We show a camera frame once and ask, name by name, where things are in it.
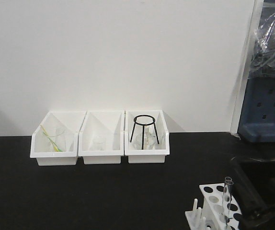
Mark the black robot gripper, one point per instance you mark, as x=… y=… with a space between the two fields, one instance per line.
x=256 y=214

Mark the clear glass test tube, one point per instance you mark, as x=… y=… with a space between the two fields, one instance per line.
x=226 y=198

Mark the white test tube rack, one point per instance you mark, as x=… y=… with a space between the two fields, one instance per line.
x=209 y=216

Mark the black lab sink basin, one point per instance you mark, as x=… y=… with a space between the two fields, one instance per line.
x=254 y=174

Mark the grey blue drying pegboard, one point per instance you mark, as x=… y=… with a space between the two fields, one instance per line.
x=257 y=120

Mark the clear glass flask right bin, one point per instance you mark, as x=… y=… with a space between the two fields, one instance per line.
x=145 y=140

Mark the white right storage bin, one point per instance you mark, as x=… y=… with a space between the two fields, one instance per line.
x=159 y=152

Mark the white storage bin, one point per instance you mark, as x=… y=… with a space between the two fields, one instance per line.
x=42 y=150
x=159 y=152
x=109 y=124

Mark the black metal tripod stand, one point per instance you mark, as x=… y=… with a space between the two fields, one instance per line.
x=143 y=121

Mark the plastic bag of pegs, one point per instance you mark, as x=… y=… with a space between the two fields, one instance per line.
x=263 y=60

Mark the clear glass beaker middle bin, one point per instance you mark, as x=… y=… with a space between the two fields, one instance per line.
x=98 y=143

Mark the clear glass beaker bin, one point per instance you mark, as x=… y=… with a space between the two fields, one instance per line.
x=98 y=143
x=60 y=140

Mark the white middle storage bin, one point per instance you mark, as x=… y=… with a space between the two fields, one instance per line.
x=109 y=124

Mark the yellow green glass rod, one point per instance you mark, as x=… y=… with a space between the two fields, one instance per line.
x=53 y=139

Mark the white left storage bin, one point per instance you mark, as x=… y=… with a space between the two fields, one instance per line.
x=42 y=150

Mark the clear glass beaker left bin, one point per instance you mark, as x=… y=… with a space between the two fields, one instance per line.
x=60 y=140

